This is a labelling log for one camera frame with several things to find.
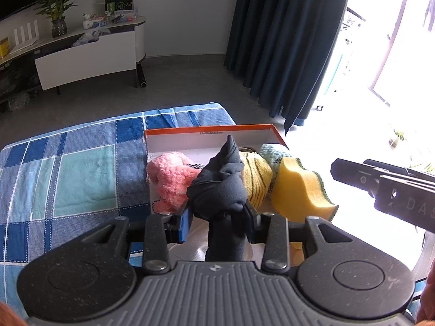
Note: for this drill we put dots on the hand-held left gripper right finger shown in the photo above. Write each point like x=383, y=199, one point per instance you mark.
x=254, y=227

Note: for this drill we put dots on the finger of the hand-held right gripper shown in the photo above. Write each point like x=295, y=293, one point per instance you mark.
x=404, y=203
x=350, y=173

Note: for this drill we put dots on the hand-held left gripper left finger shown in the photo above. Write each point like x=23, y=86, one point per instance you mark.
x=185, y=225

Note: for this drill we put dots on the yellow striped sock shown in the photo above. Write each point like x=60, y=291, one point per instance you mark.
x=258, y=180

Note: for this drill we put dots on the pink fluffy sock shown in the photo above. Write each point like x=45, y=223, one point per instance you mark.
x=166, y=180

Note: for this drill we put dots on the dark grey sock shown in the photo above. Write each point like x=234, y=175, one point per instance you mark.
x=217, y=183

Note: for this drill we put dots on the yellow sponge with green pad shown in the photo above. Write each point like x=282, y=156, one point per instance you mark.
x=299, y=190

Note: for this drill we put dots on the light blue fluffy sock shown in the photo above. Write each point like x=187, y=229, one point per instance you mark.
x=272, y=152

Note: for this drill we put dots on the orange and white cardboard box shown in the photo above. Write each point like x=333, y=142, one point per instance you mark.
x=204, y=139

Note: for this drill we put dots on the person's right hand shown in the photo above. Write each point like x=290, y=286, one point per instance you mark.
x=428, y=305

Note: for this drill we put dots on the green potted plant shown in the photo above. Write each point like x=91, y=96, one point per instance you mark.
x=396, y=139

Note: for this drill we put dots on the blue checked tablecloth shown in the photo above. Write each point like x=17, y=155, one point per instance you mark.
x=85, y=176

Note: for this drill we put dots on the dark blue curtain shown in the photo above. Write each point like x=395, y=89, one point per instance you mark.
x=278, y=40

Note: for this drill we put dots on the hanging dark garment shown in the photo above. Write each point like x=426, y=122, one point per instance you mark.
x=430, y=15

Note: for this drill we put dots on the white and black TV cabinet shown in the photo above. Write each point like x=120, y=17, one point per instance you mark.
x=85, y=64

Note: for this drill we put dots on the clear plastic bag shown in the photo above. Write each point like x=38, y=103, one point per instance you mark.
x=18, y=102

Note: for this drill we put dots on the crumpled blue cloth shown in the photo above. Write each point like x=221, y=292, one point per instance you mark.
x=90, y=37

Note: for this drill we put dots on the small white figurine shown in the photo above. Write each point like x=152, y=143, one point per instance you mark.
x=87, y=23

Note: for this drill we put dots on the green printed box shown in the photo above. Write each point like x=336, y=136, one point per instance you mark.
x=119, y=1

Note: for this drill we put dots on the bamboo plant in dark vase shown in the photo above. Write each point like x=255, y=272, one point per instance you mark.
x=58, y=29

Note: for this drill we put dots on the white router with antennas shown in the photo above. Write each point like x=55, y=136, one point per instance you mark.
x=23, y=39

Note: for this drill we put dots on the yellow box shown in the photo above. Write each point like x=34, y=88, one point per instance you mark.
x=4, y=47

